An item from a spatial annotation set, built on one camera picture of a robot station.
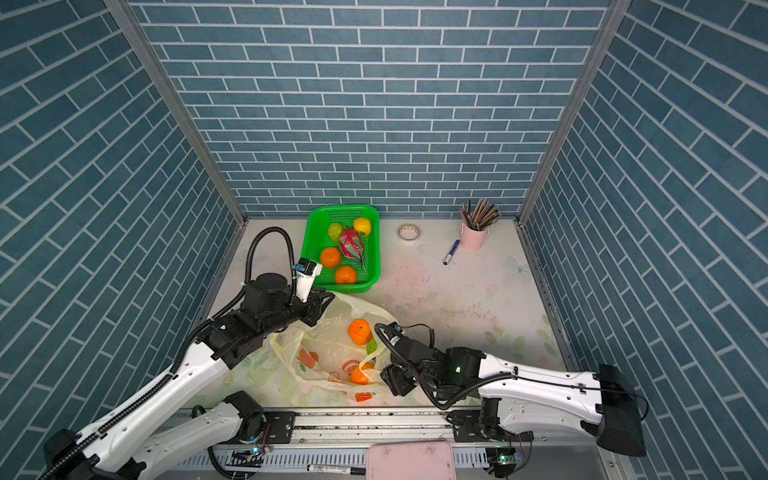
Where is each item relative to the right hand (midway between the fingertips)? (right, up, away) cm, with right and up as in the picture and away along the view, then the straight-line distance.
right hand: (385, 370), depth 73 cm
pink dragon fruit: (-13, +31, +29) cm, 44 cm away
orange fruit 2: (-14, +21, +24) cm, 35 cm away
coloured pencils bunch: (+33, +41, +34) cm, 62 cm away
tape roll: (+8, +36, +44) cm, 57 cm away
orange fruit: (-21, +26, +32) cm, 47 cm away
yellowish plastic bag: (-13, -1, +14) cm, 19 cm away
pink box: (+6, -18, -6) cm, 20 cm away
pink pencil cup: (+31, +33, +35) cm, 57 cm away
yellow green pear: (-20, +36, +36) cm, 54 cm away
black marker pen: (-11, -21, -5) cm, 24 cm away
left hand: (-13, +19, +1) cm, 23 cm away
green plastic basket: (-27, +40, +38) cm, 61 cm away
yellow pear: (-10, +38, +39) cm, 56 cm away
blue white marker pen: (+23, +28, +38) cm, 53 cm away
